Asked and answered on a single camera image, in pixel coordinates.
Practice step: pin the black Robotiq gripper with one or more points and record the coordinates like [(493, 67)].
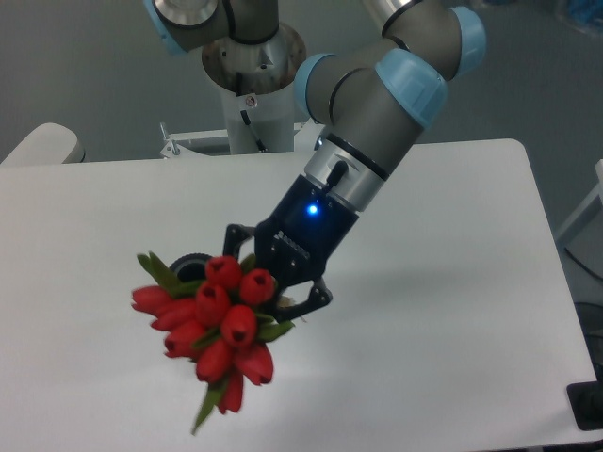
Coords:
[(295, 242)]

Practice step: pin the red tulip bouquet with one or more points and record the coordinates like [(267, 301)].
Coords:
[(219, 321)]

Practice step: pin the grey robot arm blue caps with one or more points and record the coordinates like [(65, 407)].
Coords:
[(372, 105)]

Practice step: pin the dark grey ribbed vase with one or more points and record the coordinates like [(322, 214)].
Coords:
[(190, 267)]

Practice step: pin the white chair armrest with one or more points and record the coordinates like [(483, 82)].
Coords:
[(48, 144)]

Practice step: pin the black box at table edge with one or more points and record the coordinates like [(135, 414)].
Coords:
[(586, 403)]

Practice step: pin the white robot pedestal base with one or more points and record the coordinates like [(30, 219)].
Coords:
[(256, 88)]

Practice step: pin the white frame at right edge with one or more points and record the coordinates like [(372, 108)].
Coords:
[(586, 211)]

